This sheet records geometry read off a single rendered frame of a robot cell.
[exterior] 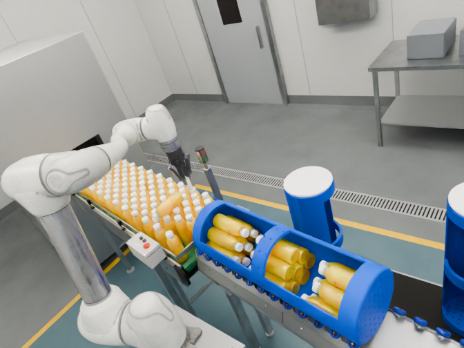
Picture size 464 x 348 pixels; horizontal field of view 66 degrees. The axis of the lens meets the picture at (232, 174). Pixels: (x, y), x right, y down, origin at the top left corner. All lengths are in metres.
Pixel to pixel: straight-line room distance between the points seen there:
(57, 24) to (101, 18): 0.74
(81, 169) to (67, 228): 0.25
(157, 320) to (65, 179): 0.57
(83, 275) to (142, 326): 0.26
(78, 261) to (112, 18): 5.57
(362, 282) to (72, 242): 0.96
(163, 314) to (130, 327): 0.12
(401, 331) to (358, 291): 0.32
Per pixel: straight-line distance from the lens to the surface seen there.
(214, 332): 1.49
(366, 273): 1.32
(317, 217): 2.07
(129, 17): 6.79
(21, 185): 1.22
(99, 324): 1.44
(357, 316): 1.30
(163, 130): 1.55
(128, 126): 1.59
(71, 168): 1.08
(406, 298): 2.60
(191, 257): 2.06
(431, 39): 3.69
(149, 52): 6.94
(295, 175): 2.13
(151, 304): 1.32
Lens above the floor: 2.26
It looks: 32 degrees down
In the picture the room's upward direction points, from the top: 20 degrees counter-clockwise
